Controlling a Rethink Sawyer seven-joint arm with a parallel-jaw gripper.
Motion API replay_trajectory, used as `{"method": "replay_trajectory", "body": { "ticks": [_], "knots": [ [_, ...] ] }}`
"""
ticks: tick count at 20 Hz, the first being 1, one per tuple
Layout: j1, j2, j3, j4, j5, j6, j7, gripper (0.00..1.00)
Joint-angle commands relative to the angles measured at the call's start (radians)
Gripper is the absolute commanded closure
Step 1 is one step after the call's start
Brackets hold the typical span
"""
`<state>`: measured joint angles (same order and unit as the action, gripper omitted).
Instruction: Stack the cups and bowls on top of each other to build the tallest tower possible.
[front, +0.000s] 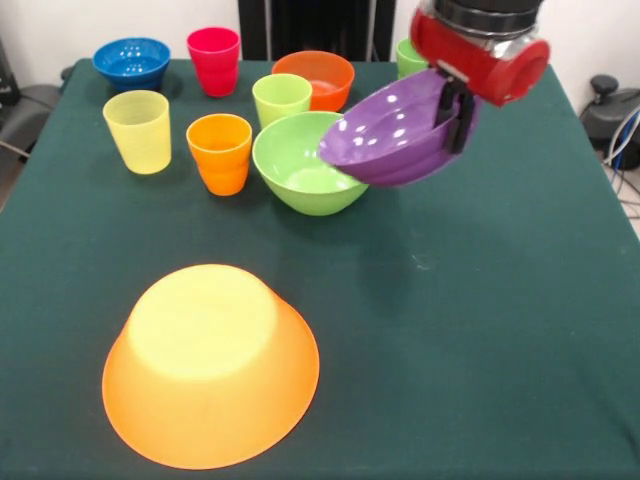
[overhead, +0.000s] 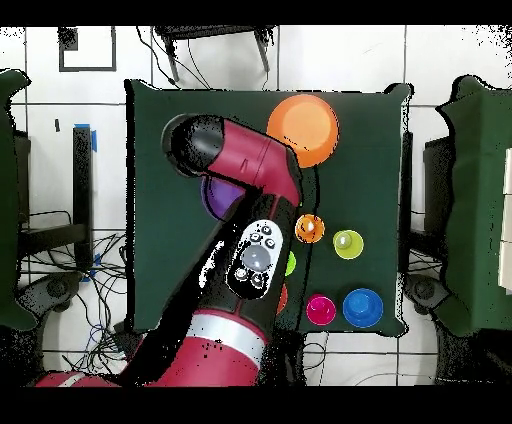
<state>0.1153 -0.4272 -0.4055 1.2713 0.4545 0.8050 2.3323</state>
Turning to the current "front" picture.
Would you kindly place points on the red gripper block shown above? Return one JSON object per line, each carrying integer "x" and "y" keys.
{"x": 480, "y": 65}

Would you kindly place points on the large orange bowl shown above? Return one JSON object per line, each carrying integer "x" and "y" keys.
{"x": 210, "y": 375}

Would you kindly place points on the blue bowl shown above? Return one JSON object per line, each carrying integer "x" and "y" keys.
{"x": 130, "y": 65}

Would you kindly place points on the green cup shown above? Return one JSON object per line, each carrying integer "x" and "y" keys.
{"x": 407, "y": 62}

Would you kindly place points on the orange cup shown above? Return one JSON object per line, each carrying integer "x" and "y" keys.
{"x": 220, "y": 160}

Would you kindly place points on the black equipment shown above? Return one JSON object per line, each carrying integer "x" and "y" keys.
{"x": 6, "y": 70}

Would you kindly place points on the purple bowl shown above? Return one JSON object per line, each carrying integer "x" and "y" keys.
{"x": 390, "y": 135}

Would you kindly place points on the red-orange bowl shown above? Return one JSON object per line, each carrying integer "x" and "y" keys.
{"x": 330, "y": 75}

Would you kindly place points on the dark green tablecloth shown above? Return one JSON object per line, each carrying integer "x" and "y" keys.
{"x": 450, "y": 325}

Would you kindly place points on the yellow cup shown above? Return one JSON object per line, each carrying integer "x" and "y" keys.
{"x": 140, "y": 135}

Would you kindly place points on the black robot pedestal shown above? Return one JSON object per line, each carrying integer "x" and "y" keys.
{"x": 320, "y": 25}

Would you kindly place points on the green bowl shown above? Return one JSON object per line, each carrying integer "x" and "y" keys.
{"x": 295, "y": 165}

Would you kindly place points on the lime cup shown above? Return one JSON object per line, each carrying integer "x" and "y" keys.
{"x": 280, "y": 105}

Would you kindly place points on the pink cup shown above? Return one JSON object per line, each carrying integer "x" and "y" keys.
{"x": 215, "y": 65}

